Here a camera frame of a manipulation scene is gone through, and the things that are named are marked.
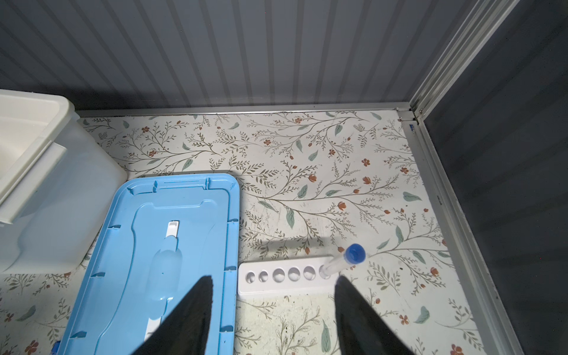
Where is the white test tube rack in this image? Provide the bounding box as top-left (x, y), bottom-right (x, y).
top-left (238, 256), bottom-right (340, 299)

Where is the blue plastic bin lid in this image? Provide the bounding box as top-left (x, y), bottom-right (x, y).
top-left (59, 173), bottom-right (240, 354)

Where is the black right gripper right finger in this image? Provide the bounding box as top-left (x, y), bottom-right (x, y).
top-left (334, 276), bottom-right (413, 355)

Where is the white plastic storage bin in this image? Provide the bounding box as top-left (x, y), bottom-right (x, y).
top-left (1, 90), bottom-right (127, 274)

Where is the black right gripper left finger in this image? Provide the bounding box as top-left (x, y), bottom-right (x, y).
top-left (134, 276), bottom-right (213, 355)

